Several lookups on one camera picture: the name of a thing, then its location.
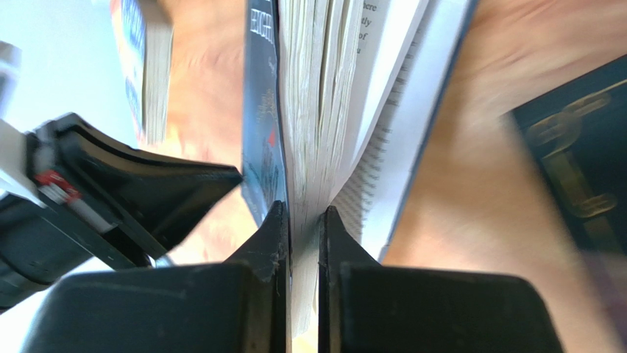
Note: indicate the blue 91-Storey Treehouse book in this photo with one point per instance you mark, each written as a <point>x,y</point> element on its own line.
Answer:
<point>144,34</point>

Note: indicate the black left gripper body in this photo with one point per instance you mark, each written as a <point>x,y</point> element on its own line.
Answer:
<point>41,241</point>

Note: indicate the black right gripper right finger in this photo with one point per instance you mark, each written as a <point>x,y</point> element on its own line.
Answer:
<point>368,307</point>

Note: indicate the Three Days to See book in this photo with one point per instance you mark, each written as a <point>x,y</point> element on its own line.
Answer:
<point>576,134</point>

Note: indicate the Nineteen Eighty-Four book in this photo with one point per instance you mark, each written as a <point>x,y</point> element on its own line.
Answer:
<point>339,100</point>

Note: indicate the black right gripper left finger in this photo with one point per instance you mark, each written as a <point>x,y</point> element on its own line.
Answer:
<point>239,305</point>

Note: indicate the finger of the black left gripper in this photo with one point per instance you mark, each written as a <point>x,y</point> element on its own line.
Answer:
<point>159,199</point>

